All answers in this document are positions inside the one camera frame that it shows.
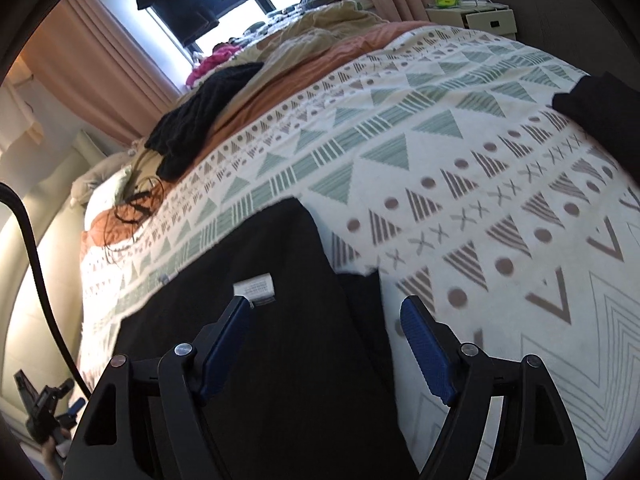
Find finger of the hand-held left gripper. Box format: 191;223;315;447
55;397;87;428

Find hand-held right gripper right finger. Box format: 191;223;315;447
400;296;588;480

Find black button-up shirt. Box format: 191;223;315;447
107;197;418;480

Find pink cloth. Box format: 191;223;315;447
185;44;244;87

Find tangled black cable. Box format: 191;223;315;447
102;170;168;261

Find folded black garment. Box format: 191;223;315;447
551;72;640;178

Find beige duvet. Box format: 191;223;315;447
130;0;396;161

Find person's left hand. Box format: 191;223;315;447
41;437;67;479

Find beige padded headboard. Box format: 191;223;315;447
0;130;103;411

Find black knit garment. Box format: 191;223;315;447
145;61;265;180

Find salmon bed sheet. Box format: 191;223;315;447
82;20;436;246

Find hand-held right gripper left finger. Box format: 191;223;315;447
62;296;251;480

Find white nightstand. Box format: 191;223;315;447
425;2;518;41

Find patterned bed blanket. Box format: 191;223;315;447
75;20;640;480

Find thick black cable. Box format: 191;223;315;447
0;184;93;402

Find white pillow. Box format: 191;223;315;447
70;152;138;228

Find white hanging garment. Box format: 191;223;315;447
0;80;47;157

